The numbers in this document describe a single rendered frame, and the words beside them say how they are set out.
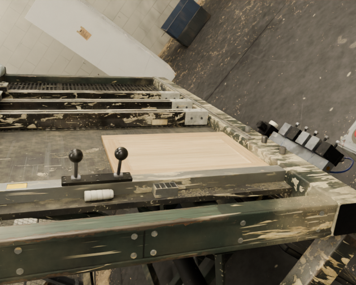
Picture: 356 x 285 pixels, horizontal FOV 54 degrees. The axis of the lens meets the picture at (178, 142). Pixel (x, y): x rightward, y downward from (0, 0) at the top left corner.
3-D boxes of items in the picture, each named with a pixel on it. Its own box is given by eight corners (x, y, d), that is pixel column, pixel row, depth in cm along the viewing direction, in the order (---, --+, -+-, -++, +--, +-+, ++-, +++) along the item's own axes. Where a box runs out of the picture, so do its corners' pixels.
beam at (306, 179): (364, 232, 104) (374, 199, 100) (331, 237, 100) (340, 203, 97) (164, 90, 301) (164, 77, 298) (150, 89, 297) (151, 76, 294)
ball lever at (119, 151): (124, 182, 104) (130, 154, 94) (112, 184, 103) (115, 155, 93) (122, 172, 106) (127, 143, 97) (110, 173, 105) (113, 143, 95)
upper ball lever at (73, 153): (83, 185, 100) (83, 156, 90) (69, 186, 99) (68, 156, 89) (82, 175, 102) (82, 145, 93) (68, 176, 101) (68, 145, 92)
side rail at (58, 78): (152, 91, 290) (153, 78, 286) (6, 90, 256) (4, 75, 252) (150, 89, 297) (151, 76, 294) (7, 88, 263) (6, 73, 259)
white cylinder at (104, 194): (85, 203, 97) (113, 201, 99) (84, 194, 96) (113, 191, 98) (83, 198, 99) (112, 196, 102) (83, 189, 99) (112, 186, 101)
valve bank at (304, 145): (374, 165, 132) (339, 134, 122) (350, 195, 133) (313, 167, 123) (294, 127, 177) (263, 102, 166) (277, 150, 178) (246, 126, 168)
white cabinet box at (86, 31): (176, 74, 515) (48, -22, 425) (152, 105, 528) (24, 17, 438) (168, 64, 568) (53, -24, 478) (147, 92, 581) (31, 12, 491)
